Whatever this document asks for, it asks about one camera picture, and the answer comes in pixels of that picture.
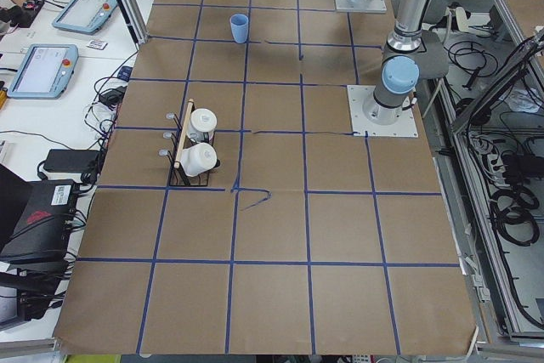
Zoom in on light blue plastic cup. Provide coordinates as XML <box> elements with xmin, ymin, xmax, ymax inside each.
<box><xmin>229</xmin><ymin>14</ymin><xmax>249</xmax><ymax>44</ymax></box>

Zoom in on white mug far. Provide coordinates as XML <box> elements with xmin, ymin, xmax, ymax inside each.
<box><xmin>187</xmin><ymin>108</ymin><xmax>218</xmax><ymax>143</ymax></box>

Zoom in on white mug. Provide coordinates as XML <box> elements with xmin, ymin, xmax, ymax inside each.
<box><xmin>181</xmin><ymin>143</ymin><xmax>220</xmax><ymax>177</ymax></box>
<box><xmin>187</xmin><ymin>108</ymin><xmax>218</xmax><ymax>143</ymax></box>

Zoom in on teach pendant far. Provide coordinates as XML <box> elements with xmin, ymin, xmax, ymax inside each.
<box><xmin>52</xmin><ymin>0</ymin><xmax>117</xmax><ymax>35</ymax></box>

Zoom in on teach pendant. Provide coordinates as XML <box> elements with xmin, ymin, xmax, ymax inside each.
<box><xmin>7</xmin><ymin>43</ymin><xmax>79</xmax><ymax>99</ymax></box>
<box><xmin>52</xmin><ymin>0</ymin><xmax>117</xmax><ymax>35</ymax></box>

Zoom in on white mug near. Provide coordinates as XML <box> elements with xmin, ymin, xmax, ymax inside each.
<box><xmin>181</xmin><ymin>143</ymin><xmax>220</xmax><ymax>177</ymax></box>

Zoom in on teach pendant near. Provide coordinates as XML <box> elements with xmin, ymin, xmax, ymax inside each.
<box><xmin>7</xmin><ymin>43</ymin><xmax>79</xmax><ymax>99</ymax></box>

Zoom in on black power adapter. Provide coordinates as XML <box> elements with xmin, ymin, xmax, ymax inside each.
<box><xmin>42</xmin><ymin>149</ymin><xmax>99</xmax><ymax>173</ymax></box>

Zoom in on black computer box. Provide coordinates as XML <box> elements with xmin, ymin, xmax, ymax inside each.
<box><xmin>1</xmin><ymin>166</ymin><xmax>80</xmax><ymax>264</ymax></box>

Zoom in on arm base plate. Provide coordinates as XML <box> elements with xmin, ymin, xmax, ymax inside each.
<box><xmin>335</xmin><ymin>0</ymin><xmax>387</xmax><ymax>14</ymax></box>
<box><xmin>347</xmin><ymin>85</ymin><xmax>418</xmax><ymax>138</ymax></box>

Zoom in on black wire mug rack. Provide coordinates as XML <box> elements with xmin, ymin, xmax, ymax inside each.
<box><xmin>158</xmin><ymin>99</ymin><xmax>220</xmax><ymax>187</ymax></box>

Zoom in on wooden rack handle rod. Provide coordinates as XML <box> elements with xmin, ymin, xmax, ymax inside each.
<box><xmin>173</xmin><ymin>99</ymin><xmax>195</xmax><ymax>169</ymax></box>

